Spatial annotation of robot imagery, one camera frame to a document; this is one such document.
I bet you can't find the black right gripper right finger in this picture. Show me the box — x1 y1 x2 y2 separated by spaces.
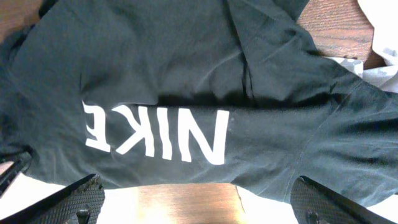
290 176 394 224

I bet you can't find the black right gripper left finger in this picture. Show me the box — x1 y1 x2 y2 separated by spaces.
1 174 105 224

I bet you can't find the dark green Nike t-shirt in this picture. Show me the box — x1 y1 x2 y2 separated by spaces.
1 0 397 207

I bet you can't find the white t-shirt pile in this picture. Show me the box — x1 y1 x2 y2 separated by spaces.
331 0 397 93

